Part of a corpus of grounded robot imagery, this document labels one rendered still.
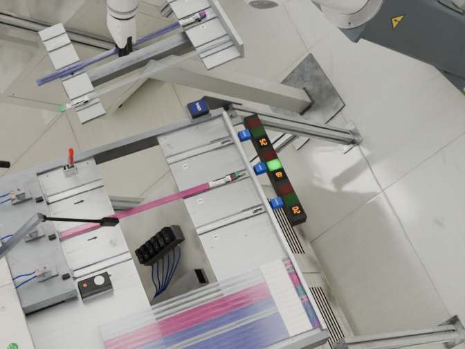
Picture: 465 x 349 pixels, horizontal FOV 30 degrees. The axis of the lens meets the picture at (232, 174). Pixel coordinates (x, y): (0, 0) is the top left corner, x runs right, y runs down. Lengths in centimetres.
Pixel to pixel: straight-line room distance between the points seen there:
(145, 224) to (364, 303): 78
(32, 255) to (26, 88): 131
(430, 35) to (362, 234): 80
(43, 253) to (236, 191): 52
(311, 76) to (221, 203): 96
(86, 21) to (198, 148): 96
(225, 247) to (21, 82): 137
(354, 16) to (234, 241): 64
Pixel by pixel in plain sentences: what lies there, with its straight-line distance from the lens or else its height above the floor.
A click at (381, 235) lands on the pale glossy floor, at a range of 292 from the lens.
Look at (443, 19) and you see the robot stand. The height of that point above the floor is 40.
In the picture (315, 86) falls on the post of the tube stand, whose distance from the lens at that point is 310.
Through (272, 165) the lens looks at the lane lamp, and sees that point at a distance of 236.
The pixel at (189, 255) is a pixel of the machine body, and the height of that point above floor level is 62.
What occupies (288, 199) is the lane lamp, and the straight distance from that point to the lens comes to 232.
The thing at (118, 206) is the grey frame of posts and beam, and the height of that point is 69.
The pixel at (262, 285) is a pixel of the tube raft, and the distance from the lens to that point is 219.
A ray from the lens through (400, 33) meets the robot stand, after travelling 236.
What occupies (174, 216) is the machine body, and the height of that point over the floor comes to 62.
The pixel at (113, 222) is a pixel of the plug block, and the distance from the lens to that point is 207.
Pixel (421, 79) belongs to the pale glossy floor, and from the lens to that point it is 290.
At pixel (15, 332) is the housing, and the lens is 210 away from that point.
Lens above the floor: 253
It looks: 50 degrees down
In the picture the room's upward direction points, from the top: 83 degrees counter-clockwise
